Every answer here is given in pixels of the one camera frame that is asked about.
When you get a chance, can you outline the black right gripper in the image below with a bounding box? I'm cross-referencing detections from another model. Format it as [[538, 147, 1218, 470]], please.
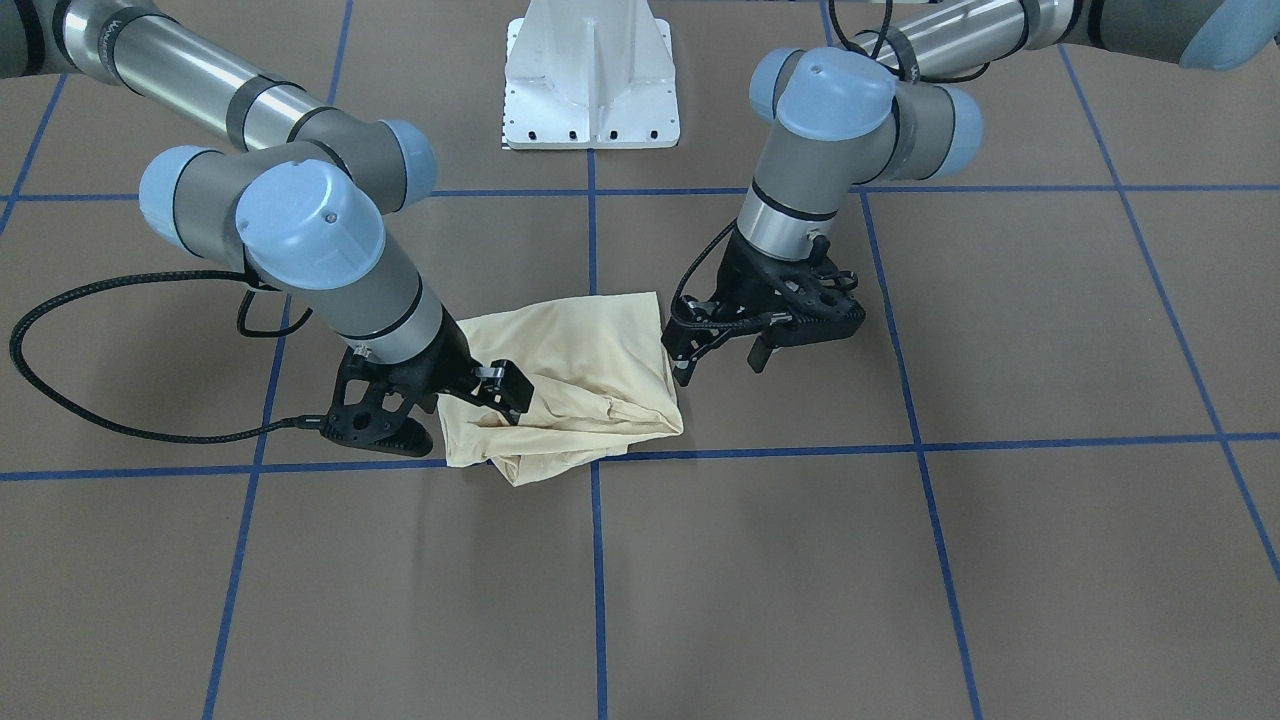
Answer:
[[388, 318, 535, 427]]

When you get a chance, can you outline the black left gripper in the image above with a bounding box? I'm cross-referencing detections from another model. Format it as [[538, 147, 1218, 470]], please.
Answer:
[[660, 225, 837, 387]]

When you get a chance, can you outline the cream long-sleeve printed shirt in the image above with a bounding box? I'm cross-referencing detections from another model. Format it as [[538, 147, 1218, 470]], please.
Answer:
[[436, 291, 684, 486]]

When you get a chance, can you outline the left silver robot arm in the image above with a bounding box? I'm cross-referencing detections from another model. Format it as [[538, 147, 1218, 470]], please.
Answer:
[[662, 1, 1279, 386]]

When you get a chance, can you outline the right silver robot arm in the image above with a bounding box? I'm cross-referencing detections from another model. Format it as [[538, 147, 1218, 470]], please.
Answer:
[[3, 1, 532, 446]]

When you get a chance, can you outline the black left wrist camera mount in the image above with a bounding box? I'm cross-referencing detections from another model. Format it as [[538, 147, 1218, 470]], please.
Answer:
[[660, 260, 867, 359]]

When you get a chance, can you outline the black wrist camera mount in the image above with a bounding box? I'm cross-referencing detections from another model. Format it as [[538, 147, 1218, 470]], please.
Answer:
[[660, 260, 867, 359], [319, 348, 433, 457]]

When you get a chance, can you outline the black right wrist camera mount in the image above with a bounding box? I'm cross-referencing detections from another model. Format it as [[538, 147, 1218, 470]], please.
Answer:
[[319, 348, 433, 457]]

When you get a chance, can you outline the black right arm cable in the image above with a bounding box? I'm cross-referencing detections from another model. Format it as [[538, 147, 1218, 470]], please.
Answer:
[[8, 268, 332, 445]]

